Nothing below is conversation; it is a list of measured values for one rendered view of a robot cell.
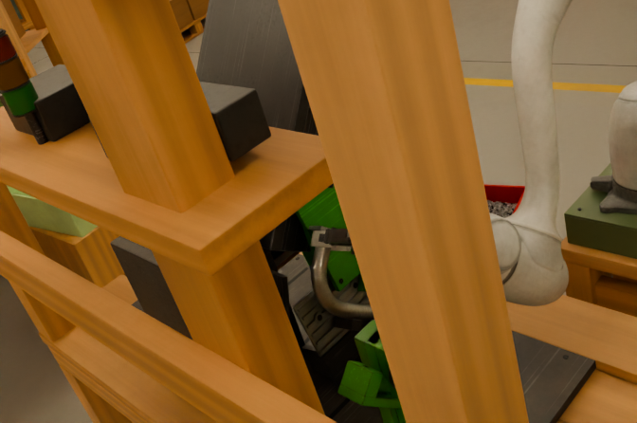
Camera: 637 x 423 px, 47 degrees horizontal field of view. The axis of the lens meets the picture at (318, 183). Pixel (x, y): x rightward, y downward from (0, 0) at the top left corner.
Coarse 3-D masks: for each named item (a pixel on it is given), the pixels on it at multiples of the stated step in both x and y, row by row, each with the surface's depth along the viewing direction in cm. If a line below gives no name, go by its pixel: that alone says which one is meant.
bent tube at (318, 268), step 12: (312, 228) 139; (324, 228) 138; (324, 252) 138; (312, 264) 139; (324, 264) 138; (312, 276) 138; (324, 276) 138; (324, 288) 138; (324, 300) 138; (336, 300) 140; (336, 312) 140; (348, 312) 141; (360, 312) 143; (372, 312) 144
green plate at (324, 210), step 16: (304, 208) 140; (320, 208) 143; (336, 208) 145; (304, 224) 140; (320, 224) 142; (336, 224) 145; (304, 256) 149; (336, 256) 144; (352, 256) 147; (336, 272) 144; (352, 272) 147; (336, 288) 145
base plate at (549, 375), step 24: (288, 264) 189; (288, 288) 179; (312, 288) 177; (528, 360) 139; (552, 360) 137; (576, 360) 136; (528, 384) 134; (552, 384) 132; (576, 384) 131; (336, 408) 142; (360, 408) 140; (528, 408) 129; (552, 408) 128
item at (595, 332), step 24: (528, 312) 150; (552, 312) 148; (576, 312) 146; (600, 312) 144; (528, 336) 144; (552, 336) 143; (576, 336) 141; (600, 336) 139; (624, 336) 138; (600, 360) 134; (624, 360) 133
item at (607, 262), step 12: (564, 240) 175; (564, 252) 172; (576, 252) 170; (588, 252) 168; (600, 252) 167; (576, 264) 172; (588, 264) 169; (600, 264) 167; (612, 264) 164; (624, 264) 162; (636, 264) 161; (624, 276) 164; (636, 276) 162
